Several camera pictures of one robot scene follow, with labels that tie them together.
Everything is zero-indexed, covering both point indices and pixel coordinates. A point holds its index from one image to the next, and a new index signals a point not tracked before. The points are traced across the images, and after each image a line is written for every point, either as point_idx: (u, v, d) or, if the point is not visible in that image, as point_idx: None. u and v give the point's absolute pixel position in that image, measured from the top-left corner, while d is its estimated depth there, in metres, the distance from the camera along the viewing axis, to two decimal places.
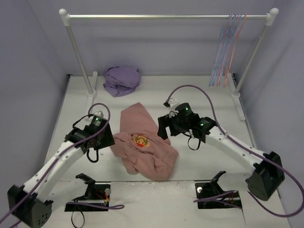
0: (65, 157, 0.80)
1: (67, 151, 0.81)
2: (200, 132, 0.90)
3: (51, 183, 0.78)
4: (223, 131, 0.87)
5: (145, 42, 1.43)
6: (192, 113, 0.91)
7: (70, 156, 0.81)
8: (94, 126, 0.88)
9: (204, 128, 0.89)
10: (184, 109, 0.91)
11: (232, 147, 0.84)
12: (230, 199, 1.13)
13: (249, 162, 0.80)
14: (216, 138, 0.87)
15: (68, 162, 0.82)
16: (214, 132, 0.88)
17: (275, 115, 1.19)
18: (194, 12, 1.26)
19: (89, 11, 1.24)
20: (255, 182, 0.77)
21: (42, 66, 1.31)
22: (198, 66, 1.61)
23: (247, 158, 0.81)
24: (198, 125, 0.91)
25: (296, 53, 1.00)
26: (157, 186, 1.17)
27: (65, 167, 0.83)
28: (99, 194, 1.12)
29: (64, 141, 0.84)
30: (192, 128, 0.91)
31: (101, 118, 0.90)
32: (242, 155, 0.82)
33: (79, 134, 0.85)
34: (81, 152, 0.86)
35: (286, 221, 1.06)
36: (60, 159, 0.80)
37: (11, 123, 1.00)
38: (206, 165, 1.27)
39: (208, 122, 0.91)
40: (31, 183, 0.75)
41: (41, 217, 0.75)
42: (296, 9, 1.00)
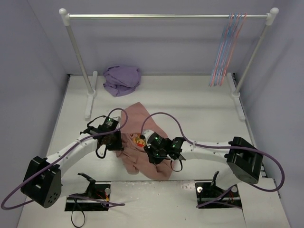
0: (84, 144, 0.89)
1: (87, 139, 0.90)
2: (177, 155, 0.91)
3: (68, 163, 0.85)
4: (190, 141, 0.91)
5: (145, 42, 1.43)
6: (162, 139, 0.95)
7: (89, 143, 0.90)
8: (107, 126, 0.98)
9: (176, 148, 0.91)
10: (153, 138, 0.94)
11: (204, 151, 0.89)
12: (230, 199, 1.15)
13: (221, 156, 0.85)
14: (188, 150, 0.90)
15: (85, 149, 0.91)
16: (185, 146, 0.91)
17: (276, 115, 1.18)
18: (193, 12, 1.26)
19: (89, 11, 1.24)
20: (235, 170, 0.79)
21: (42, 66, 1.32)
22: (198, 65, 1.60)
23: (218, 154, 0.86)
24: (171, 148, 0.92)
25: (296, 53, 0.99)
26: (157, 186, 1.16)
27: (81, 153, 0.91)
28: (99, 194, 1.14)
29: (82, 133, 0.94)
30: (168, 153, 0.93)
31: (113, 120, 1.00)
32: (213, 153, 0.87)
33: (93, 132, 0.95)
34: (96, 145, 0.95)
35: (286, 221, 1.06)
36: (80, 143, 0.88)
37: (11, 122, 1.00)
38: (206, 165, 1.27)
39: (178, 141, 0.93)
40: (54, 156, 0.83)
41: (51, 196, 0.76)
42: (296, 9, 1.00)
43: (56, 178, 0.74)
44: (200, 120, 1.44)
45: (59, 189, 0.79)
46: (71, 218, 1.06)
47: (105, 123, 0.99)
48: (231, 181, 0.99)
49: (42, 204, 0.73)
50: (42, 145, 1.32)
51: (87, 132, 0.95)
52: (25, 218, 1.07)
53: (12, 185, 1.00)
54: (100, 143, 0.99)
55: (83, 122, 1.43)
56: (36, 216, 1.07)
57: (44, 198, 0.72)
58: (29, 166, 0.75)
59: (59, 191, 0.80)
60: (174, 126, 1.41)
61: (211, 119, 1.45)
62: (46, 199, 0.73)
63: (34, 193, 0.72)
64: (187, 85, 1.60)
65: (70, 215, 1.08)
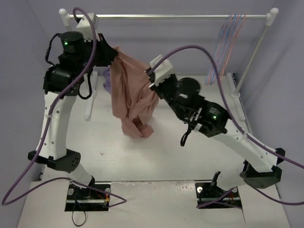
0: (57, 113, 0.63)
1: (55, 106, 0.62)
2: (211, 127, 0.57)
3: (61, 139, 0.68)
4: (243, 129, 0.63)
5: (145, 43, 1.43)
6: (199, 98, 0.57)
7: (61, 109, 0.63)
8: (71, 56, 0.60)
9: (217, 121, 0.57)
10: (193, 90, 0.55)
11: (251, 148, 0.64)
12: (230, 199, 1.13)
13: (267, 166, 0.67)
14: (235, 138, 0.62)
15: (64, 114, 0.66)
16: (232, 128, 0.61)
17: (276, 115, 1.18)
18: (193, 12, 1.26)
19: (89, 12, 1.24)
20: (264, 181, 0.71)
21: (42, 66, 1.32)
22: (198, 66, 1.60)
23: (265, 161, 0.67)
24: (207, 117, 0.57)
25: (297, 53, 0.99)
26: (157, 185, 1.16)
27: (66, 118, 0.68)
28: (99, 193, 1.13)
29: (45, 94, 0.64)
30: (199, 120, 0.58)
31: (71, 41, 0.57)
32: (261, 157, 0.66)
33: (59, 73, 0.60)
34: (74, 96, 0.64)
35: (286, 221, 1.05)
36: (52, 117, 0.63)
37: (11, 123, 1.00)
38: (206, 165, 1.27)
39: (220, 113, 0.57)
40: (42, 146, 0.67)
41: (73, 161, 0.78)
42: (296, 9, 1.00)
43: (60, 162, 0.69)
44: None
45: (78, 153, 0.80)
46: (71, 218, 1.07)
47: (66, 51, 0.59)
48: (233, 183, 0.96)
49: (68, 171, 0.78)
50: None
51: (51, 88, 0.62)
52: (25, 219, 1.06)
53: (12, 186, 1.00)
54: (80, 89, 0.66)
55: (83, 122, 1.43)
56: (36, 216, 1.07)
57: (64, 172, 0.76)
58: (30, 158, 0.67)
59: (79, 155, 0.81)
60: (174, 126, 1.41)
61: None
62: (70, 166, 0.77)
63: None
64: None
65: (70, 215, 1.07)
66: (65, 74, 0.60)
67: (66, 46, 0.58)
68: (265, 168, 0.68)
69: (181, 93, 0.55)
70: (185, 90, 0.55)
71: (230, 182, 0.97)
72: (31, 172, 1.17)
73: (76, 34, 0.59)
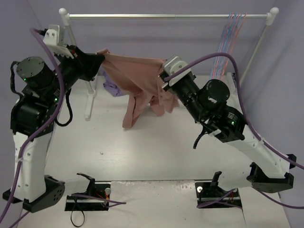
0: (27, 156, 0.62)
1: (24, 148, 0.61)
2: (228, 133, 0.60)
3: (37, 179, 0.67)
4: (260, 137, 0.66)
5: (145, 42, 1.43)
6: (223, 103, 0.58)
7: (32, 151, 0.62)
8: (40, 89, 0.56)
9: (235, 128, 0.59)
10: (223, 95, 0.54)
11: (266, 154, 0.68)
12: (230, 199, 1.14)
13: (280, 173, 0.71)
14: (251, 145, 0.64)
15: (37, 153, 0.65)
16: (248, 135, 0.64)
17: (276, 115, 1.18)
18: (193, 12, 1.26)
19: (89, 11, 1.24)
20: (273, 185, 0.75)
21: None
22: (198, 65, 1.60)
23: (279, 168, 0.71)
24: (227, 124, 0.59)
25: (297, 53, 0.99)
26: (157, 185, 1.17)
27: (41, 156, 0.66)
28: (99, 193, 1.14)
29: (15, 134, 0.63)
30: (218, 126, 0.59)
31: (32, 75, 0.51)
32: (274, 164, 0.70)
33: (27, 109, 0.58)
34: (43, 133, 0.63)
35: (285, 221, 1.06)
36: (23, 160, 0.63)
37: (11, 123, 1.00)
38: (206, 164, 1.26)
39: (237, 118, 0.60)
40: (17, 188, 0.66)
41: (55, 194, 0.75)
42: (296, 8, 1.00)
43: (36, 203, 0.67)
44: None
45: (62, 186, 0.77)
46: (71, 216, 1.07)
47: (30, 85, 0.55)
48: (235, 183, 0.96)
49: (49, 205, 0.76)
50: None
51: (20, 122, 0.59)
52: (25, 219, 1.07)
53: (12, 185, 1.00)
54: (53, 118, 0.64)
55: (83, 121, 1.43)
56: (36, 216, 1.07)
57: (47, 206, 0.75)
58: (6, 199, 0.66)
59: (62, 187, 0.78)
60: (174, 126, 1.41)
61: None
62: (50, 201, 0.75)
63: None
64: None
65: (70, 214, 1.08)
66: (34, 110, 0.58)
67: (26, 82, 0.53)
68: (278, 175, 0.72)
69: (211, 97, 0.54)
70: (213, 94, 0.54)
71: (233, 183, 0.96)
72: None
73: (37, 65, 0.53)
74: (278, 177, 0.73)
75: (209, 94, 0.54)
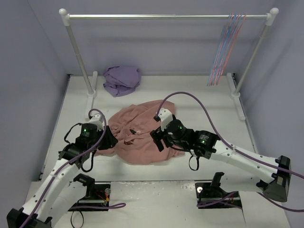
0: (61, 175, 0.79)
1: (62, 169, 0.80)
2: (203, 150, 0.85)
3: (50, 202, 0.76)
4: (231, 146, 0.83)
5: (145, 43, 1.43)
6: (187, 131, 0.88)
7: (66, 173, 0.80)
8: (85, 138, 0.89)
9: (206, 145, 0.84)
10: (177, 128, 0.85)
11: (244, 160, 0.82)
12: (230, 199, 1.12)
13: (267, 174, 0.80)
14: (225, 155, 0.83)
15: (65, 180, 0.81)
16: (220, 147, 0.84)
17: (276, 115, 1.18)
18: (193, 12, 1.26)
19: (89, 11, 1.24)
20: (276, 191, 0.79)
21: (42, 66, 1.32)
22: (197, 66, 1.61)
23: (262, 170, 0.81)
24: (199, 143, 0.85)
25: (296, 53, 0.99)
26: (157, 186, 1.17)
27: (63, 185, 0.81)
28: (99, 194, 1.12)
29: (58, 159, 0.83)
30: (193, 147, 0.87)
31: (90, 129, 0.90)
32: (257, 167, 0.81)
33: (72, 150, 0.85)
34: (77, 168, 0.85)
35: (286, 221, 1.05)
36: (56, 177, 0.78)
37: (11, 123, 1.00)
38: (207, 165, 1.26)
39: (208, 137, 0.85)
40: (30, 204, 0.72)
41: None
42: (296, 9, 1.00)
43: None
44: (200, 120, 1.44)
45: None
46: (71, 215, 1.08)
47: (82, 135, 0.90)
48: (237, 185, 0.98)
49: None
50: (42, 145, 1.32)
51: (62, 156, 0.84)
52: None
53: (12, 185, 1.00)
54: (82, 162, 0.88)
55: (83, 122, 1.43)
56: None
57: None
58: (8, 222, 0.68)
59: None
60: None
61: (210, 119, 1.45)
62: None
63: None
64: (188, 86, 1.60)
65: (70, 215, 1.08)
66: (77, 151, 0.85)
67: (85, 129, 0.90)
68: (267, 178, 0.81)
69: (168, 131, 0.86)
70: (170, 128, 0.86)
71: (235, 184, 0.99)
72: (30, 172, 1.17)
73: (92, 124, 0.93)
74: (270, 180, 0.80)
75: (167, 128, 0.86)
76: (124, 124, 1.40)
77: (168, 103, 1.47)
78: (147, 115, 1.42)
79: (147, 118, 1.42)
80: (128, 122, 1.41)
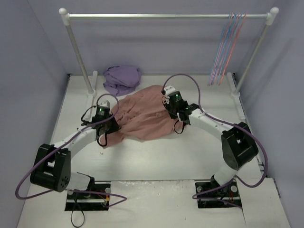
0: (86, 132, 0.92)
1: (87, 128, 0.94)
2: (185, 115, 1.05)
3: (73, 148, 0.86)
4: (202, 110, 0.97)
5: (146, 42, 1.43)
6: (181, 99, 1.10)
7: (89, 132, 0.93)
8: (100, 116, 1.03)
9: (188, 110, 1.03)
10: (174, 95, 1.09)
11: (208, 122, 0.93)
12: (230, 198, 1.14)
13: (219, 130, 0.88)
14: (195, 117, 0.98)
15: (86, 138, 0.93)
16: (195, 113, 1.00)
17: (276, 114, 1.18)
18: (193, 12, 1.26)
19: (89, 11, 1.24)
20: (226, 149, 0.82)
21: (42, 66, 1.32)
22: (198, 66, 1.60)
23: (218, 128, 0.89)
24: (184, 109, 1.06)
25: (297, 53, 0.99)
26: (157, 185, 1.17)
27: (83, 142, 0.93)
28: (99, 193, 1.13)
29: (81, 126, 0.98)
30: (179, 112, 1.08)
31: (104, 109, 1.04)
32: (215, 126, 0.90)
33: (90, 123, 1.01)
34: (95, 135, 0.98)
35: (286, 221, 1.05)
36: (81, 132, 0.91)
37: (11, 123, 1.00)
38: (207, 165, 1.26)
39: (192, 107, 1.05)
40: (60, 142, 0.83)
41: (63, 180, 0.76)
42: (297, 9, 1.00)
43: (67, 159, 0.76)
44: None
45: (69, 175, 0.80)
46: (71, 215, 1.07)
47: (98, 113, 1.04)
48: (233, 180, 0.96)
49: (57, 186, 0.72)
50: None
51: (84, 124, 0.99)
52: (25, 219, 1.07)
53: (12, 185, 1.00)
54: (99, 134, 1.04)
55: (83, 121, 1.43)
56: (36, 216, 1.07)
57: (58, 181, 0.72)
58: (38, 154, 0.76)
59: (69, 177, 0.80)
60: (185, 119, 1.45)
61: None
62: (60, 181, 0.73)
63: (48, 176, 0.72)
64: (188, 85, 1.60)
65: (70, 215, 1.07)
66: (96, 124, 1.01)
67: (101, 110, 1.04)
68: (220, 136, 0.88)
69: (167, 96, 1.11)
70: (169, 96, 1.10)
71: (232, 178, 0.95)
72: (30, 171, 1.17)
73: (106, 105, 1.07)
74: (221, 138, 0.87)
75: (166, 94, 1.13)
76: (124, 113, 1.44)
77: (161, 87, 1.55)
78: (145, 101, 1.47)
79: (145, 103, 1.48)
80: (128, 111, 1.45)
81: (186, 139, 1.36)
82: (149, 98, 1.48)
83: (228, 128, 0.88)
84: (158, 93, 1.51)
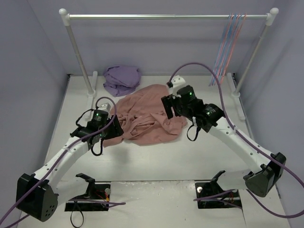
0: (73, 150, 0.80)
1: (75, 144, 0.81)
2: (204, 121, 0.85)
3: (59, 173, 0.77)
4: (232, 126, 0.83)
5: (146, 43, 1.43)
6: (195, 99, 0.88)
7: (78, 148, 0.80)
8: (96, 122, 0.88)
9: (211, 117, 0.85)
10: (187, 93, 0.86)
11: (240, 144, 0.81)
12: (230, 199, 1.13)
13: (256, 162, 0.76)
14: (223, 132, 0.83)
15: (75, 155, 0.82)
16: (222, 125, 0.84)
17: (276, 115, 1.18)
18: (193, 12, 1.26)
19: (89, 12, 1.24)
20: (259, 182, 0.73)
21: (42, 66, 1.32)
22: (197, 66, 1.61)
23: (254, 157, 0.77)
24: (204, 113, 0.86)
25: (296, 53, 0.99)
26: (157, 186, 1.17)
27: (72, 160, 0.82)
28: (99, 194, 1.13)
29: (71, 137, 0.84)
30: (196, 116, 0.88)
31: (101, 113, 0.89)
32: (251, 154, 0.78)
33: (83, 131, 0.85)
34: (88, 147, 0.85)
35: (285, 222, 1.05)
36: (68, 150, 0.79)
37: (11, 123, 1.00)
38: (207, 165, 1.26)
39: (215, 110, 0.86)
40: (42, 171, 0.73)
41: (48, 209, 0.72)
42: (296, 9, 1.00)
43: (49, 194, 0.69)
44: None
45: (56, 200, 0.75)
46: (71, 214, 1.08)
47: (94, 119, 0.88)
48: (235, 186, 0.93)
49: (39, 218, 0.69)
50: (42, 145, 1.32)
51: (75, 135, 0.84)
52: (25, 219, 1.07)
53: (12, 185, 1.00)
54: (93, 143, 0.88)
55: (83, 122, 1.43)
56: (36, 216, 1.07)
57: (41, 213, 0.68)
58: (18, 184, 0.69)
59: (55, 203, 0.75)
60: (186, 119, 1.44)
61: None
62: (43, 213, 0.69)
63: (30, 208, 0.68)
64: None
65: (70, 215, 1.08)
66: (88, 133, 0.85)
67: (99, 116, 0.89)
68: (256, 168, 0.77)
69: (179, 93, 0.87)
70: (179, 92, 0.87)
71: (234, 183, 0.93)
72: (31, 172, 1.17)
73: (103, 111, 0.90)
74: (257, 170, 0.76)
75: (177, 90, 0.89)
76: (125, 113, 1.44)
77: (161, 86, 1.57)
78: (144, 101, 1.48)
79: (145, 103, 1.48)
80: (128, 110, 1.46)
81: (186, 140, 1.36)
82: (149, 97, 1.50)
83: (266, 162, 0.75)
84: (158, 93, 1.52)
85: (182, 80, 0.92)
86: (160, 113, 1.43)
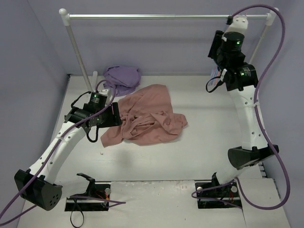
0: (68, 138, 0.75)
1: (69, 131, 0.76)
2: (233, 78, 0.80)
3: (56, 165, 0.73)
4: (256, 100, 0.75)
5: (146, 43, 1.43)
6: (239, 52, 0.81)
7: (72, 136, 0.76)
8: (94, 104, 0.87)
9: (243, 77, 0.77)
10: (235, 41, 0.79)
11: (250, 118, 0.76)
12: (230, 199, 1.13)
13: (252, 142, 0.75)
14: (242, 101, 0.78)
15: (71, 143, 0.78)
16: (248, 92, 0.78)
17: (276, 114, 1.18)
18: (193, 12, 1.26)
19: (89, 12, 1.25)
20: (240, 156, 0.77)
21: (42, 66, 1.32)
22: (197, 66, 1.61)
23: (253, 137, 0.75)
24: (237, 71, 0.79)
25: (296, 53, 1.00)
26: (157, 186, 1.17)
27: (70, 148, 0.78)
28: (99, 194, 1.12)
29: (64, 123, 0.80)
30: (229, 70, 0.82)
31: (99, 96, 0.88)
32: (251, 133, 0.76)
33: (79, 114, 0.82)
34: (84, 132, 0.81)
35: (286, 222, 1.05)
36: (62, 140, 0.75)
37: (11, 123, 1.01)
38: (207, 165, 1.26)
39: (250, 74, 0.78)
40: (37, 166, 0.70)
41: (52, 198, 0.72)
42: (297, 9, 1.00)
43: (47, 187, 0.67)
44: (202, 120, 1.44)
45: (59, 189, 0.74)
46: (71, 214, 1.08)
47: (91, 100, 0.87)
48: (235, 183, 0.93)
49: (44, 208, 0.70)
50: (42, 144, 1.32)
51: (69, 119, 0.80)
52: (25, 219, 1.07)
53: (12, 185, 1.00)
54: (89, 127, 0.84)
55: None
56: (36, 216, 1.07)
57: (44, 204, 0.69)
58: (16, 181, 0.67)
59: (59, 191, 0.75)
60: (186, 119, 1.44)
61: (211, 119, 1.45)
62: (47, 203, 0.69)
63: (34, 200, 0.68)
64: (187, 85, 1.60)
65: (70, 215, 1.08)
66: (83, 115, 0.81)
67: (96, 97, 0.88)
68: (247, 145, 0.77)
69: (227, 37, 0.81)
70: (228, 36, 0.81)
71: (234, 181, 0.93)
72: None
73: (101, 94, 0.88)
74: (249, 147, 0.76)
75: (225, 36, 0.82)
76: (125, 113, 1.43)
77: (161, 86, 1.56)
78: (145, 101, 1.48)
79: (145, 103, 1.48)
80: (128, 110, 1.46)
81: (186, 140, 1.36)
82: (149, 97, 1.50)
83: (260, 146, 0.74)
84: (158, 93, 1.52)
85: (242, 24, 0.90)
86: (160, 113, 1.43)
